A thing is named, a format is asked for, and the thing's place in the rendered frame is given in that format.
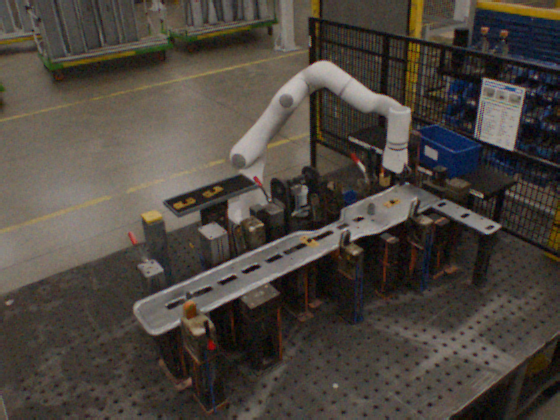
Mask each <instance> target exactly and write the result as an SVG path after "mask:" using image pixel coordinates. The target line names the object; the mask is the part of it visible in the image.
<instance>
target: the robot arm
mask: <svg viewBox="0 0 560 420"><path fill-rule="evenodd" d="M322 87H326V88H328V89H329V90H331V91H332V92H334V93H335V94H336V95H338V96H339V97H341V98H342V99H343V100H345V101H346V102H348V103H349V104H350V105H351V106H352V107H354V108H355V109H356V110H358V111H361V112H363V113H369V112H377V113H379V114H381V115H383V116H385V117H387V118H388V129H387V139H386V140H387V142H386V146H385V150H384V154H383V157H381V158H380V162H381V166H382V169H383V178H387V177H389V170H392V171H395V172H397V173H400V175H401V177H400V183H399V186H400V187H401V186H403V185H405V184H406V177H407V176H408V175H409V173H410V172H411V171H412V170H411V169H410V168H409V167H408V166H407V149H406V146H407V140H408V130H409V123H410V121H411V114H410V109H409V108H407V107H404V106H402V105H401V104H399V103H398V102H396V101H395V100H393V99H392V98H390V97H387V96H384V95H380V94H375V93H373V92H372V91H370V90H369V89H368V88H366V87H365V86H364V85H361V84H360V83H358V82H357V81H355V80H354V79H353V78H351V77H350V76H349V75H348V74H347V73H345V72H344V71H343V70H341V69H340V68H339V67H337V66H336V65H334V64H333V63H331V62H329V61H319V62H316V63H314V64H313V65H311V66H309V67H308V68H306V69H304V70H302V71H301V72H300V73H298V74H297V75H296V76H294V78H293V79H292V80H291V81H290V82H288V83H286V84H285V85H284V86H283V87H282V88H281V89H280V90H279V91H278V93H277V94H276V95H275V96H274V98H273V99H272V101H271V103H270V105H269V106H268V108H267V109H266V111H265V112H264V114H263V115H262V116H261V118H260V119H259V120H258V121H257V123H256V124H255V125H254V126H253V127H252V128H251V129H250V131H249V132H248V133H247V134H246V135H245V136H244V137H242V138H241V139H240V140H239V141H238V142H237V143H236V145H235V146H234V147H233V149H232V151H231V154H230V159H231V163H232V164H233V165H234V166H236V168H239V171H238V173H240V172H241V173H243V174H244V175H246V176H247V177H249V178H251V179H252V180H254V179H253V177H254V176H257V177H258V178H259V180H260V181H261V183H262V184H263V188H264V183H263V172H264V168H265V160H266V154H267V143H268V142H269V141H270V140H271V139H272V137H274V136H275V135H276V134H277V132H278V131H279V130H280V129H281V128H282V126H283V125H284V124H285V123H286V121H287V120H288V119H289V117H290V116H291V115H292V113H293V112H294V109H296V108H297V107H298V106H299V105H300V104H301V103H302V102H303V100H304V99H305V98H306V97H307V96H309V95H310V94H311V93H313V92H314V91H316V90H317V89H320V88H322ZM406 170H407V171H406ZM402 171H403V172H404V175H403V172H402ZM239 201H240V209H238V210H237V211H236V214H235V221H236V223H237V224H238V225H239V221H241V220H244V219H246V218H248V217H250V212H249V207H250V206H253V205H255V204H258V203H260V204H261V205H262V206H263V205H265V198H264V193H263V192H262V190H261V189H260V188H258V189H256V190H253V191H250V192H248V193H245V194H242V195H239Z"/></svg>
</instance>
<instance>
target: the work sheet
mask: <svg viewBox="0 0 560 420"><path fill-rule="evenodd" d="M529 90H530V88H528V86H525V85H521V84H517V83H513V82H509V81H505V80H501V79H497V78H493V77H489V76H486V75H482V77H481V83H480V90H479V95H478V101H477V108H476V114H475V125H474V132H473V138H472V139H473V140H476V141H478V142H481V143H484V144H487V145H491V146H495V147H498V148H500V149H503V150H506V151H509V152H511V153H514V154H515V151H516V150H517V149H518V148H517V138H518V133H519V128H520V124H521V120H522V115H523V110H524V105H525V101H526V97H527V92H528V91H529ZM482 101H483V103H482V109H481V116H480V121H479V128H480V122H481V117H482V112H483V106H484V102H485V108H484V114H483V120H482V126H481V133H480V139H478V134H479V128H478V134H477V139H476V130H477V124H478V119H479V113H480V107H481V102H482Z"/></svg>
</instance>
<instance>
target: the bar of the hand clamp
mask: <svg viewBox="0 0 560 420"><path fill-rule="evenodd" d="M363 151H364V165H365V178H368V179H369V181H370V176H371V177H372V178H373V180H372V181H371V182H372V183H375V172H374V158H373V154H375V153H376V151H377V150H376V148H374V147H373V146H371V145H368V146H365V147H363Z"/></svg>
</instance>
